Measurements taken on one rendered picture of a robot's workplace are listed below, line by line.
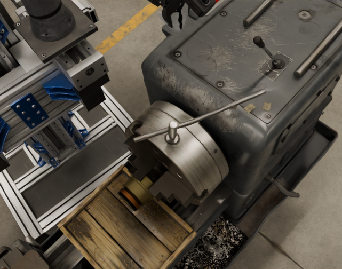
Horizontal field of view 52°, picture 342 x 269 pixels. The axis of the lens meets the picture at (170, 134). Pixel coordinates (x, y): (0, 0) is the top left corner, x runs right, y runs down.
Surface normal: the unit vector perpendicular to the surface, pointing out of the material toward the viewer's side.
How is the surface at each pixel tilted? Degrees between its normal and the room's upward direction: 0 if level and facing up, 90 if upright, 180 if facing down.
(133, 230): 0
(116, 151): 0
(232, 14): 0
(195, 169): 44
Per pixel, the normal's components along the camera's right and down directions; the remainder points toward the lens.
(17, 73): -0.08, -0.46
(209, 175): 0.61, 0.33
